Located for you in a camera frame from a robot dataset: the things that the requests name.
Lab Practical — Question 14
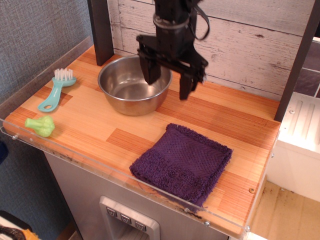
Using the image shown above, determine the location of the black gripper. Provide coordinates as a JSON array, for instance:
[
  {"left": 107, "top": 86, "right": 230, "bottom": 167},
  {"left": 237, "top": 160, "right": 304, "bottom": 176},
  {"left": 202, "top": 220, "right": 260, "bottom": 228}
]
[{"left": 136, "top": 21, "right": 208, "bottom": 100}]

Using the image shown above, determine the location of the stainless steel bowl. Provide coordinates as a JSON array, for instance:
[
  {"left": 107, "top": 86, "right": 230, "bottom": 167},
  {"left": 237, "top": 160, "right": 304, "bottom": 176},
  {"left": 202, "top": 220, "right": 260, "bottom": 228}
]
[{"left": 98, "top": 55, "right": 173, "bottom": 116}]

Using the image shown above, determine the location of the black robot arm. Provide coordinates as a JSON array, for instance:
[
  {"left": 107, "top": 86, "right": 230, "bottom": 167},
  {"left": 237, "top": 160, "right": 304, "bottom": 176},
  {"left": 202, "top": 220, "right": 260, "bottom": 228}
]
[{"left": 136, "top": 0, "right": 210, "bottom": 100}]

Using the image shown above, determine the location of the purple folded towel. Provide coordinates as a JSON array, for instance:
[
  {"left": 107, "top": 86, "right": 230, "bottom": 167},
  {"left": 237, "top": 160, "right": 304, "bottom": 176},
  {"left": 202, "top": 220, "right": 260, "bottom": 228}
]
[{"left": 129, "top": 123, "right": 233, "bottom": 207}]

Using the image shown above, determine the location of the teal dish brush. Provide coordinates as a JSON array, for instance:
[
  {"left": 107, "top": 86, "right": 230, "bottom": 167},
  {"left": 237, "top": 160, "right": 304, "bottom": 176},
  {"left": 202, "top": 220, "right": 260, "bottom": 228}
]
[{"left": 37, "top": 68, "right": 77, "bottom": 113}]

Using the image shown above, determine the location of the green toy broccoli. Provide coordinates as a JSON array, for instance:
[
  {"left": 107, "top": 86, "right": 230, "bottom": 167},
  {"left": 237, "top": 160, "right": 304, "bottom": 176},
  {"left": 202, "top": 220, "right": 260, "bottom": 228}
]
[{"left": 24, "top": 115, "right": 55, "bottom": 138}]

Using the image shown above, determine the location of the grey toy fridge cabinet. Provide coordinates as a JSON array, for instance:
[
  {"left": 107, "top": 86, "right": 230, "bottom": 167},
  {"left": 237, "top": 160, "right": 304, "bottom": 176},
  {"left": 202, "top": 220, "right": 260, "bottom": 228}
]
[{"left": 45, "top": 153, "right": 228, "bottom": 240}]

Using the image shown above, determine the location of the white toy sink unit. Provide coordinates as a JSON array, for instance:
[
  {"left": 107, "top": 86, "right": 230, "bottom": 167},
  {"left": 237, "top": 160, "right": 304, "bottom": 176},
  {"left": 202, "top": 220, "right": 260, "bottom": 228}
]
[{"left": 264, "top": 36, "right": 320, "bottom": 204}]

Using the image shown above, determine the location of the silver dispenser button panel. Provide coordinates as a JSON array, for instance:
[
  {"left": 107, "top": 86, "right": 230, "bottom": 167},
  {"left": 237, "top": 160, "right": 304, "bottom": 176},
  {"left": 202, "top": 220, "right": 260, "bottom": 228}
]
[{"left": 99, "top": 196, "right": 161, "bottom": 240}]

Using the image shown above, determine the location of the clear acrylic edge guard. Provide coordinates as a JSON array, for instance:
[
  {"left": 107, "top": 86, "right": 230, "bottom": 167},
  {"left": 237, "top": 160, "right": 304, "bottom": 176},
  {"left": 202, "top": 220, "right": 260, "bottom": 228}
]
[{"left": 0, "top": 118, "right": 280, "bottom": 238}]

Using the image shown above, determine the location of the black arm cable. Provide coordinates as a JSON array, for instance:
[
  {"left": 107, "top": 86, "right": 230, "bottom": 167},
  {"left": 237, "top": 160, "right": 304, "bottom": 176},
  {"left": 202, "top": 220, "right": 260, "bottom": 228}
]
[{"left": 188, "top": 4, "right": 211, "bottom": 41}]

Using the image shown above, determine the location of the dark left shelf post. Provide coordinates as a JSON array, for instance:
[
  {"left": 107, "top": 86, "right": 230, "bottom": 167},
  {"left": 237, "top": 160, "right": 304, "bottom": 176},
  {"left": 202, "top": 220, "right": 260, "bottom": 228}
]
[{"left": 87, "top": 0, "right": 114, "bottom": 66}]

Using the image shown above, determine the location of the dark shelf post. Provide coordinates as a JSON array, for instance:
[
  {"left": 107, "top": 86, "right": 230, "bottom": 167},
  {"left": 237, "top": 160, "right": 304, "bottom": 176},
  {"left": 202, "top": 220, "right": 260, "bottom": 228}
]
[
  {"left": 274, "top": 0, "right": 320, "bottom": 122},
  {"left": 87, "top": 0, "right": 114, "bottom": 66}
]

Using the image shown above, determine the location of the dark right shelf post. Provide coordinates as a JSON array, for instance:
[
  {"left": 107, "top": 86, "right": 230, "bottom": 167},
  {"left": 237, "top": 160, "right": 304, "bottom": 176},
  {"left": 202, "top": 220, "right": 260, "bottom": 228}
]
[{"left": 274, "top": 0, "right": 320, "bottom": 122}]

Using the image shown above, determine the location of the braided black cable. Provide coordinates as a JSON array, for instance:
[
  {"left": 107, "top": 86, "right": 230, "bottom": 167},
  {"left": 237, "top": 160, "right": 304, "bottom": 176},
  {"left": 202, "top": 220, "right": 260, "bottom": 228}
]
[{"left": 0, "top": 224, "right": 38, "bottom": 240}]

